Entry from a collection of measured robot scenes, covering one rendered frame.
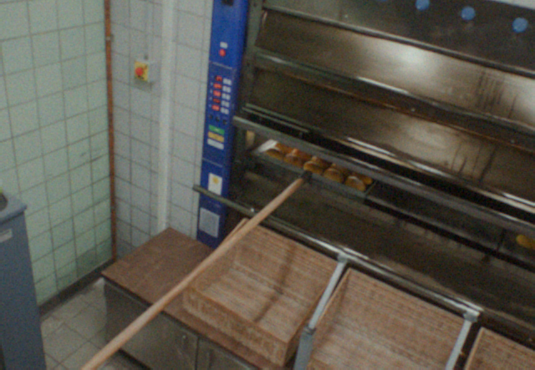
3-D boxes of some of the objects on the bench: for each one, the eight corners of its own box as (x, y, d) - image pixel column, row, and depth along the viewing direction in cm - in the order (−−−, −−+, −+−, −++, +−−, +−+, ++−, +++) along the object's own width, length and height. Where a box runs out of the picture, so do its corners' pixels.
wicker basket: (337, 308, 251) (348, 265, 237) (450, 363, 228) (470, 320, 215) (290, 375, 213) (301, 328, 199) (420, 448, 191) (442, 402, 177)
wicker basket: (239, 258, 275) (244, 215, 261) (333, 306, 252) (343, 263, 238) (180, 308, 238) (182, 262, 224) (282, 370, 215) (292, 324, 201)
